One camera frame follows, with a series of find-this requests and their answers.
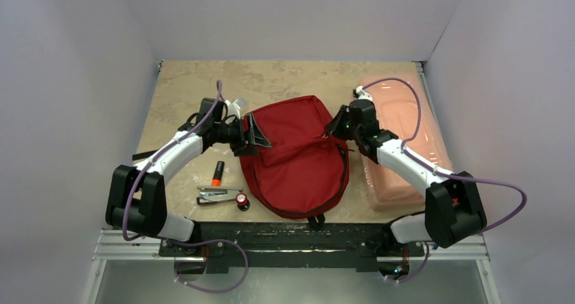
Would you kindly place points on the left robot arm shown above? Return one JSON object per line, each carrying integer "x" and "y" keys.
{"x": 137, "y": 197}

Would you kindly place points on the red backpack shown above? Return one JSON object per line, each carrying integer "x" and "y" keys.
{"x": 304, "y": 173}

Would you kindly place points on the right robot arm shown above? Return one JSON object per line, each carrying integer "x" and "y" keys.
{"x": 452, "y": 205}

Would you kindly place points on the pink plastic storage box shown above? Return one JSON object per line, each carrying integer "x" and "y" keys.
{"x": 397, "y": 98}

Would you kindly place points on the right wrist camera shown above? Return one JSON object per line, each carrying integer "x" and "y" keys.
{"x": 360, "y": 93}

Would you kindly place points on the orange highlighter marker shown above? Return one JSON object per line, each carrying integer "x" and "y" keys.
{"x": 218, "y": 172}

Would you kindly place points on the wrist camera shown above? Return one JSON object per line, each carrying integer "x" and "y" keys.
{"x": 236, "y": 108}
{"x": 360, "y": 93}

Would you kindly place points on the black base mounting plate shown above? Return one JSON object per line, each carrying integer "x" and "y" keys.
{"x": 364, "y": 247}

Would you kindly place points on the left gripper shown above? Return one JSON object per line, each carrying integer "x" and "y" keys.
{"x": 253, "y": 137}

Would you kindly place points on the silver black stapler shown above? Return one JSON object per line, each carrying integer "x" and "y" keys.
{"x": 214, "y": 194}

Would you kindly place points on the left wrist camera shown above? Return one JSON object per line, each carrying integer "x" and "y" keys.
{"x": 236, "y": 108}

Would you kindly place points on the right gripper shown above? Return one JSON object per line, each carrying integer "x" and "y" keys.
{"x": 344, "y": 121}

